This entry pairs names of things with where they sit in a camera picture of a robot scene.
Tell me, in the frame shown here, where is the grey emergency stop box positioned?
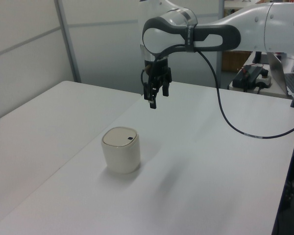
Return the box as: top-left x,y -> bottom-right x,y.
255,69 -> 273,89

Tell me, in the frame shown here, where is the small cream trash can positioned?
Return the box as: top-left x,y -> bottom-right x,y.
101,126 -> 141,175

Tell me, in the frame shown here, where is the silver laptop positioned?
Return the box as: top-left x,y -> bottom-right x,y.
266,51 -> 294,96

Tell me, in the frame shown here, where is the brown cardboard box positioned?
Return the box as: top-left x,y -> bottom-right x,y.
221,49 -> 252,73

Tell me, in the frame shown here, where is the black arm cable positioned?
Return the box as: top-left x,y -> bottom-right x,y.
183,24 -> 294,140

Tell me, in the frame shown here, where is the black power supply box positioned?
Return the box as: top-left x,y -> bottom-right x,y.
232,64 -> 263,93

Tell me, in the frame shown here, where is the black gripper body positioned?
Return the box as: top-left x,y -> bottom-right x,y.
143,58 -> 172,84

